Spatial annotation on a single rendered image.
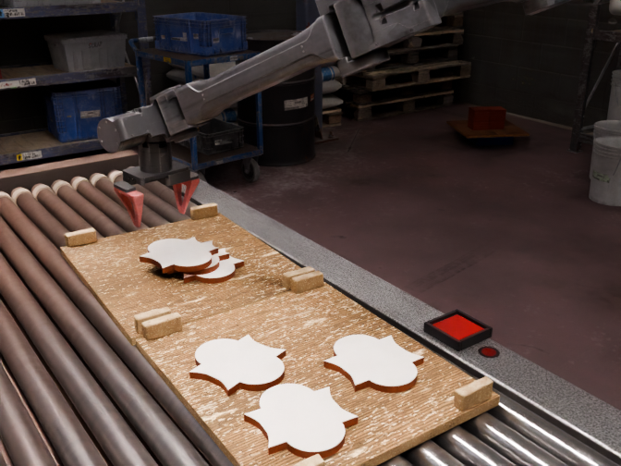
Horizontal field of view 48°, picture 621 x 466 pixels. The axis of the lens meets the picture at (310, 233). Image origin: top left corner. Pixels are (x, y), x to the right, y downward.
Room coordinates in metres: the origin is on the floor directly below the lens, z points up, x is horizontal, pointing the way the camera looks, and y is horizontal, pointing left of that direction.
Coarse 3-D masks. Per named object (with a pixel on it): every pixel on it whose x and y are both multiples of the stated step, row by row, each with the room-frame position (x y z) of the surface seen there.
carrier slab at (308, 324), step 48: (192, 336) 0.93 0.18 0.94; (240, 336) 0.93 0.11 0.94; (288, 336) 0.93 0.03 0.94; (336, 336) 0.93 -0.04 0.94; (384, 336) 0.93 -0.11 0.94; (192, 384) 0.80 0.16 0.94; (336, 384) 0.80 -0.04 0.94; (432, 384) 0.80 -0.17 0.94; (240, 432) 0.70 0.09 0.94; (384, 432) 0.70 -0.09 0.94; (432, 432) 0.71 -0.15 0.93
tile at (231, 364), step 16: (208, 352) 0.86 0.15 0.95; (224, 352) 0.86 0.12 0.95; (240, 352) 0.86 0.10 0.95; (256, 352) 0.86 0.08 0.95; (272, 352) 0.86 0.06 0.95; (208, 368) 0.82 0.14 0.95; (224, 368) 0.82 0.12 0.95; (240, 368) 0.82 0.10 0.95; (256, 368) 0.82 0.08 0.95; (272, 368) 0.82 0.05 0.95; (224, 384) 0.78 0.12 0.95; (240, 384) 0.79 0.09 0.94; (256, 384) 0.78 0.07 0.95; (272, 384) 0.79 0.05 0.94
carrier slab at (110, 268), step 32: (192, 224) 1.39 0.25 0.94; (224, 224) 1.39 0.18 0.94; (64, 256) 1.24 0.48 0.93; (96, 256) 1.22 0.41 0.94; (128, 256) 1.22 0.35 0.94; (256, 256) 1.22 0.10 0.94; (96, 288) 1.09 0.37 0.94; (128, 288) 1.09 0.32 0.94; (160, 288) 1.08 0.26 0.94; (192, 288) 1.08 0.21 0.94; (224, 288) 1.08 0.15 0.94; (256, 288) 1.08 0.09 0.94; (128, 320) 0.98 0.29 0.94; (192, 320) 0.98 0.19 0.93
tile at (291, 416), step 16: (288, 384) 0.78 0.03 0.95; (272, 400) 0.75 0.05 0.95; (288, 400) 0.75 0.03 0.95; (304, 400) 0.75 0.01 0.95; (320, 400) 0.75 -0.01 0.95; (256, 416) 0.71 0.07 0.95; (272, 416) 0.71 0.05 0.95; (288, 416) 0.71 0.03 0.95; (304, 416) 0.71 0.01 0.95; (320, 416) 0.71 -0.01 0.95; (336, 416) 0.71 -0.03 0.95; (352, 416) 0.71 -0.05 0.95; (272, 432) 0.68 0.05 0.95; (288, 432) 0.68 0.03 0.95; (304, 432) 0.68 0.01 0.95; (320, 432) 0.68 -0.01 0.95; (336, 432) 0.68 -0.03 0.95; (272, 448) 0.66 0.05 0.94; (288, 448) 0.66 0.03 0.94; (304, 448) 0.65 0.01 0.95; (320, 448) 0.65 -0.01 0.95; (336, 448) 0.66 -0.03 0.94
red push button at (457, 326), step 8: (448, 320) 0.98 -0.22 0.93; (456, 320) 0.98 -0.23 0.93; (464, 320) 0.98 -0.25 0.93; (440, 328) 0.96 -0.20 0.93; (448, 328) 0.96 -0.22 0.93; (456, 328) 0.96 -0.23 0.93; (464, 328) 0.96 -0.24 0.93; (472, 328) 0.96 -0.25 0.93; (480, 328) 0.96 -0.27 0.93; (456, 336) 0.94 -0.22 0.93; (464, 336) 0.94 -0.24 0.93
